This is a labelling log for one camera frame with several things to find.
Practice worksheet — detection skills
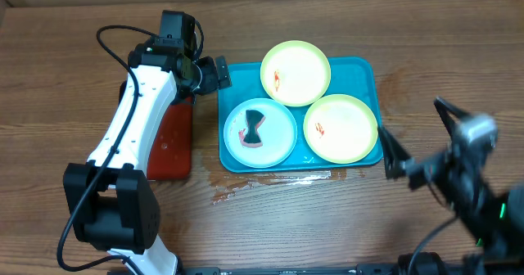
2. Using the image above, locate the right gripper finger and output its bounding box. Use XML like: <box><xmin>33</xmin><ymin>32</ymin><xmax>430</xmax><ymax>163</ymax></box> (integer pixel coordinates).
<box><xmin>377</xmin><ymin>126</ymin><xmax>412</xmax><ymax>180</ymax></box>
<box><xmin>433</xmin><ymin>97</ymin><xmax>471</xmax><ymax>136</ymax></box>

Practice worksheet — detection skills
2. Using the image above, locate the yellow-green plate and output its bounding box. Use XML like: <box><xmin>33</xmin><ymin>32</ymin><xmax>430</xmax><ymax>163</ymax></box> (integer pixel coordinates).
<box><xmin>303</xmin><ymin>94</ymin><xmax>378</xmax><ymax>165</ymax></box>
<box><xmin>260</xmin><ymin>40</ymin><xmax>331</xmax><ymax>107</ymax></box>

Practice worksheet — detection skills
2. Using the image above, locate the pink and black sponge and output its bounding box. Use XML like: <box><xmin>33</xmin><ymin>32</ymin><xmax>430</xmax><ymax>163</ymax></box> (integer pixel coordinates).
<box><xmin>238</xmin><ymin>110</ymin><xmax>265</xmax><ymax>148</ymax></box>

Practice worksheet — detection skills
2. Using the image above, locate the light blue plate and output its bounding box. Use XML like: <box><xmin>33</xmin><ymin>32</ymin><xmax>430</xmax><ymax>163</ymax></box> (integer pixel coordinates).
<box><xmin>221</xmin><ymin>98</ymin><xmax>298</xmax><ymax>169</ymax></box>

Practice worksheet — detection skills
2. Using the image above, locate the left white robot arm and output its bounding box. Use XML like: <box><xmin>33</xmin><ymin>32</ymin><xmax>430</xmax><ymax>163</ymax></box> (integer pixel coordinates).
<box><xmin>56</xmin><ymin>10</ymin><xmax>232</xmax><ymax>274</ymax></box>

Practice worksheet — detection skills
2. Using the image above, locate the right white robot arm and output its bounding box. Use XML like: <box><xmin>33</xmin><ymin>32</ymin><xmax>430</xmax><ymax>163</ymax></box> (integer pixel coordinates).
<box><xmin>377</xmin><ymin>97</ymin><xmax>523</xmax><ymax>274</ymax></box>

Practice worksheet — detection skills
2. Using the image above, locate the red black-rimmed tray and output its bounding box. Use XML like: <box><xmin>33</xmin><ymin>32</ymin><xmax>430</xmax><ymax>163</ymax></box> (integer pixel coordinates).
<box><xmin>118</xmin><ymin>80</ymin><xmax>195</xmax><ymax>181</ymax></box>

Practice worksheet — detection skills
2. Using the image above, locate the teal plastic tray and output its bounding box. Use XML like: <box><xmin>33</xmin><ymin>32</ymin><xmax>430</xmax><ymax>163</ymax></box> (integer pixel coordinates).
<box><xmin>218</xmin><ymin>56</ymin><xmax>382</xmax><ymax>174</ymax></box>

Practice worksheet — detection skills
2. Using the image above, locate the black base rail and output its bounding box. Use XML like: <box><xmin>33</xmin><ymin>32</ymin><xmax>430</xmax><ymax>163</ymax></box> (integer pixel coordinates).
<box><xmin>183</xmin><ymin>264</ymin><xmax>401</xmax><ymax>275</ymax></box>

